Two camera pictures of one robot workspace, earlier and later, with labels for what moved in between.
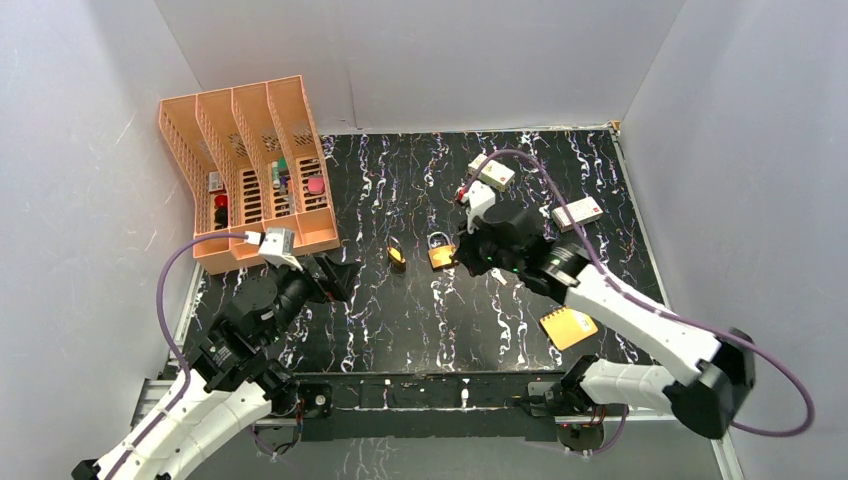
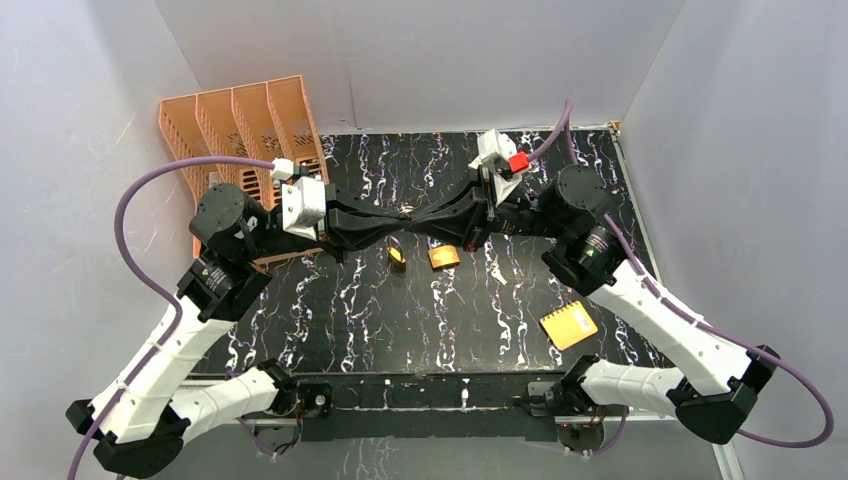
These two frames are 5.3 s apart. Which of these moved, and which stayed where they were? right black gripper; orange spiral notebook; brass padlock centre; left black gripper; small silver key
Moved: small silver key; left black gripper; right black gripper
Stayed: orange spiral notebook; brass padlock centre
